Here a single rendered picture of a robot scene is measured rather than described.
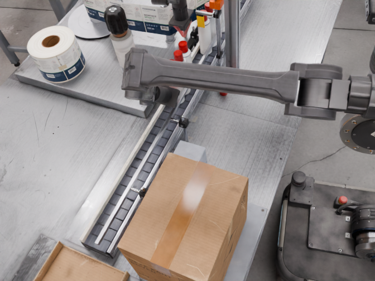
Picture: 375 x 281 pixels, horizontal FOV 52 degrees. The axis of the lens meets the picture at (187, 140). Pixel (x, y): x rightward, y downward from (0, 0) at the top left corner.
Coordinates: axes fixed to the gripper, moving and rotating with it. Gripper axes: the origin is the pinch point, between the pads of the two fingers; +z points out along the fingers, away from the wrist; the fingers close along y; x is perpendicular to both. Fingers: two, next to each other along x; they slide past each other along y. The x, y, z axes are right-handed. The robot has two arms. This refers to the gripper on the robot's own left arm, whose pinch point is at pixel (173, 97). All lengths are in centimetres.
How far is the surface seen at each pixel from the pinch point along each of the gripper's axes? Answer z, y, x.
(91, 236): -31, 3, 49
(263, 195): -6.5, -43.2, 24.0
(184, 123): -10.5, -10.6, 7.5
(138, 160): -12.3, 2.1, 24.9
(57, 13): 75, 122, -32
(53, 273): -36, 10, 63
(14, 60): 109, 180, 7
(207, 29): 12.7, -2.0, -29.8
